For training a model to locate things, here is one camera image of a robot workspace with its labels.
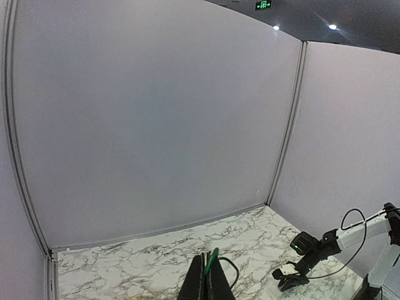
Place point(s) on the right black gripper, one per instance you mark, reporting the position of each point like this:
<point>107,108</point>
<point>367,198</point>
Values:
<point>312,251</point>

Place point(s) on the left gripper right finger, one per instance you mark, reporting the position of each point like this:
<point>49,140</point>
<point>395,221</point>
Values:
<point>217,286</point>

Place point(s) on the right aluminium frame post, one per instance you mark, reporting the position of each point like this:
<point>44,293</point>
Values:
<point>290,124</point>

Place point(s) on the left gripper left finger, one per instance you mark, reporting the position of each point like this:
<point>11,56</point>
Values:
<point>194,284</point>

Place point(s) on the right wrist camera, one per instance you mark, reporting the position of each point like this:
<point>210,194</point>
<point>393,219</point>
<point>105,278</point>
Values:
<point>288,269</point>

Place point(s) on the green exit sign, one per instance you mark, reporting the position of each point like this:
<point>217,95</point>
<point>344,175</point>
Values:
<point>263,5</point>

